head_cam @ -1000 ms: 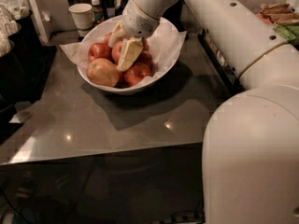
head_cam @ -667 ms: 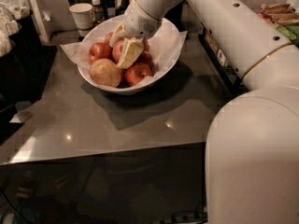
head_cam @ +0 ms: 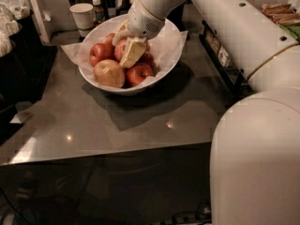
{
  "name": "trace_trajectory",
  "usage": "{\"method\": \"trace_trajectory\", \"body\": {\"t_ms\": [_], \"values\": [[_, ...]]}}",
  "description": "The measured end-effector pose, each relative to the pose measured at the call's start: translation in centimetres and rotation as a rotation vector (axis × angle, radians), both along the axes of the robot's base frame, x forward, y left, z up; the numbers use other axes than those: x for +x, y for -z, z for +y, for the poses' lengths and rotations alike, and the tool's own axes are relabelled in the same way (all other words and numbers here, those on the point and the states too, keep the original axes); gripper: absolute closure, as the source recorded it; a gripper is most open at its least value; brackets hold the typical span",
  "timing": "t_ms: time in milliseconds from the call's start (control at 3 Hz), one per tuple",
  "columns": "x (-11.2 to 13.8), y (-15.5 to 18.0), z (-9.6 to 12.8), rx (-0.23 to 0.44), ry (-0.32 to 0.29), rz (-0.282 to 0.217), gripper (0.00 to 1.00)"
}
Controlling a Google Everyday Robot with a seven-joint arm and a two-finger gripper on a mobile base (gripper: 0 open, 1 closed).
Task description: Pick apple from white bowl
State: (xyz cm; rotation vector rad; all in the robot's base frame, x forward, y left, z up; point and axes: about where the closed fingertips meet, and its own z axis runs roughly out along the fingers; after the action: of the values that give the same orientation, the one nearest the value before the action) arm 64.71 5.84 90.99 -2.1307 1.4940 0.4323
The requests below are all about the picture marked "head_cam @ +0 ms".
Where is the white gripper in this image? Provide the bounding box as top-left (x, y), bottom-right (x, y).
top-left (112, 0), bottom-right (165, 68)

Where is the red apple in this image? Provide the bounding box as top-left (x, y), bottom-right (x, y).
top-left (126, 63), bottom-right (154, 87)
top-left (89, 43), bottom-right (114, 67)
top-left (103, 33), bottom-right (115, 47)
top-left (114, 39), bottom-right (127, 62)
top-left (139, 51), bottom-right (155, 68)

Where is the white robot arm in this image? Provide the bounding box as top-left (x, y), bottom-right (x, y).
top-left (127, 0), bottom-right (300, 225)

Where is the white bowl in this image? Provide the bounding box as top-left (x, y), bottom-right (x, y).
top-left (77, 13), bottom-right (183, 97)

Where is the yellowish apple front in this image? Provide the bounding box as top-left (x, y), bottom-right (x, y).
top-left (93, 59), bottom-right (125, 88)

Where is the white paper liner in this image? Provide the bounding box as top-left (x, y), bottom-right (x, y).
top-left (61, 16), bottom-right (188, 90)

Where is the small glass bottle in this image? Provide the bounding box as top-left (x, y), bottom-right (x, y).
top-left (92, 0), bottom-right (105, 23)

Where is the white paper cup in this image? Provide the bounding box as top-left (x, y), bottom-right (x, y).
top-left (69, 3), bottom-right (94, 30)

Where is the black container left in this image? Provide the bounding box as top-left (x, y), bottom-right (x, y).
top-left (0, 12), bottom-right (43, 102)

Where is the black wire condiment rack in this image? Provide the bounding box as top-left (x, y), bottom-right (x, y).
top-left (199, 21), bottom-right (253, 96)

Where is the power strip with cables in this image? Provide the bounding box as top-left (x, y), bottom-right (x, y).
top-left (150, 205), bottom-right (212, 225)

